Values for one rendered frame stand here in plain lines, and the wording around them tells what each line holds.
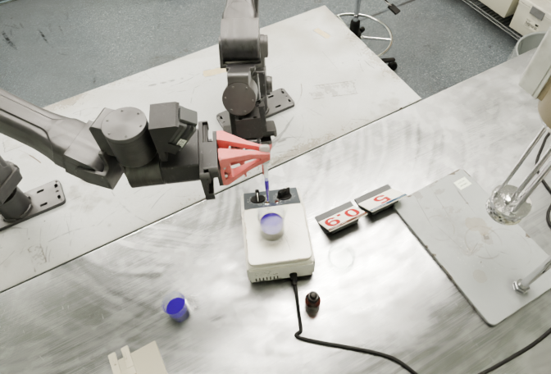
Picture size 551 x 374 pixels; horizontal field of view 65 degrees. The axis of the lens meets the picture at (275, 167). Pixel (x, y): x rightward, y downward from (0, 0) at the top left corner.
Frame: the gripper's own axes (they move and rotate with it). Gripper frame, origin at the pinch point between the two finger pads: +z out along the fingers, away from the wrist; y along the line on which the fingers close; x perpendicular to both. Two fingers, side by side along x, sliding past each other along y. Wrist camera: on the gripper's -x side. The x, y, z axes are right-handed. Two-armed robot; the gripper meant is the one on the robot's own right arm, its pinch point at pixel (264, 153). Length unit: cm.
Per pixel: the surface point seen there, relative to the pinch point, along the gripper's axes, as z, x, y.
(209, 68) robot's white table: -11, 33, 58
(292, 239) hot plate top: 4.0, 24.0, -2.8
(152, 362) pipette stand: -23.6, 32.1, -19.5
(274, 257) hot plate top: 0.1, 24.0, -6.0
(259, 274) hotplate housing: -2.9, 27.7, -7.3
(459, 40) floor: 131, 122, 162
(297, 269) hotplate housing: 4.3, 27.8, -7.2
